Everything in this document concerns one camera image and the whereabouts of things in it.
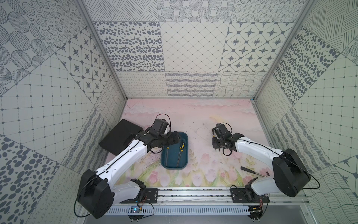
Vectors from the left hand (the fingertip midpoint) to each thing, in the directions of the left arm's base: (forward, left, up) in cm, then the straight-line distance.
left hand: (175, 136), depth 80 cm
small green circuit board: (-34, +20, -17) cm, 43 cm away
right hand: (+2, -27, -11) cm, 29 cm away
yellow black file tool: (-2, -4, -15) cm, 16 cm away
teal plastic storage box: (-6, 0, -17) cm, 17 cm away
